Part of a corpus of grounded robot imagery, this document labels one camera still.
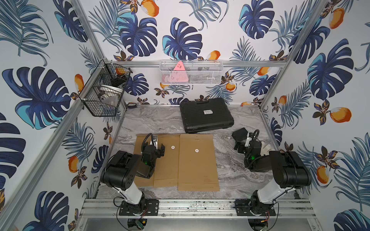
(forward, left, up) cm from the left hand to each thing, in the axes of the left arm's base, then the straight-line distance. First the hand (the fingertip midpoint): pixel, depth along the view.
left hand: (153, 141), depth 94 cm
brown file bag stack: (-15, -30, -6) cm, 34 cm away
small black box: (+12, -59, -3) cm, 60 cm away
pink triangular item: (+31, -14, +30) cm, 46 cm away
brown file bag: (-16, -11, -7) cm, 20 cm away
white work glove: (+3, -75, -5) cm, 75 cm away
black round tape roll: (+37, +27, -4) cm, 46 cm away
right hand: (+6, -61, -1) cm, 61 cm away
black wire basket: (+14, +29, +26) cm, 41 cm away
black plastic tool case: (+25, -34, +2) cm, 42 cm away
